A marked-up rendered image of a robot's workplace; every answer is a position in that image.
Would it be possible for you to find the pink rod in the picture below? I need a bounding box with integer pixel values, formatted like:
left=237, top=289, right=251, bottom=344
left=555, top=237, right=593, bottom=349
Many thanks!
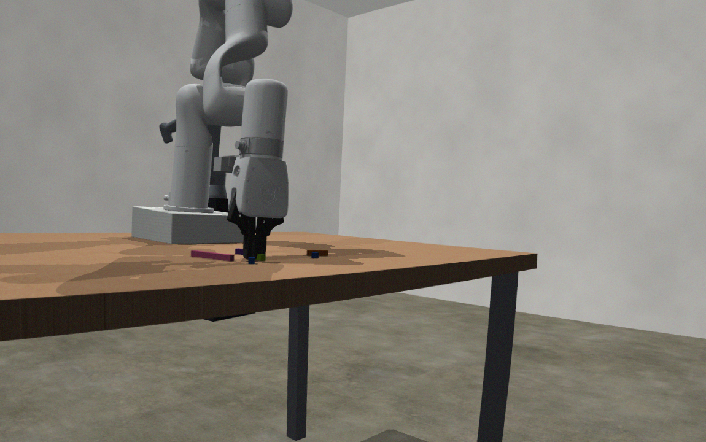
left=191, top=250, right=234, bottom=261

